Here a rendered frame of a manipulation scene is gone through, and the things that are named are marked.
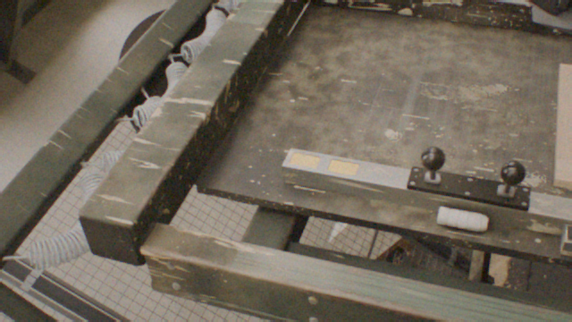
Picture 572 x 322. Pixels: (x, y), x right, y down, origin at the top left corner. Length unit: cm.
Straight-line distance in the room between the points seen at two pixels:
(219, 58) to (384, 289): 61
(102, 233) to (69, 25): 656
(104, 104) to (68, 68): 535
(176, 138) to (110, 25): 658
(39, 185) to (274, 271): 80
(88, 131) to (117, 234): 74
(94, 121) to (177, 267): 80
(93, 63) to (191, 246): 630
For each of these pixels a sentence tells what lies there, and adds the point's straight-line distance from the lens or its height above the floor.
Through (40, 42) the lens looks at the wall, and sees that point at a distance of 734.
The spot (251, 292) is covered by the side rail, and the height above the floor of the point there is 167.
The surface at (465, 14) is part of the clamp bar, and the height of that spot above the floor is 150.
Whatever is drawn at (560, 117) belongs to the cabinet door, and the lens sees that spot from 137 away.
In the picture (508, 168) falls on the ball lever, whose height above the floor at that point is 146.
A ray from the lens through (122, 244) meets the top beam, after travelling 107.
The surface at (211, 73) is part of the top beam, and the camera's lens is 130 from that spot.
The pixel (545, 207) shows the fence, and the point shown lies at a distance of 114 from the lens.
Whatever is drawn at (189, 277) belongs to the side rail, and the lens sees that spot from 107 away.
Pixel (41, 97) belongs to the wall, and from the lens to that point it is 688.
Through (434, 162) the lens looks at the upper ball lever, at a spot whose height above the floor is 155.
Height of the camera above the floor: 184
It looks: 6 degrees down
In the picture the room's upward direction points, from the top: 58 degrees counter-clockwise
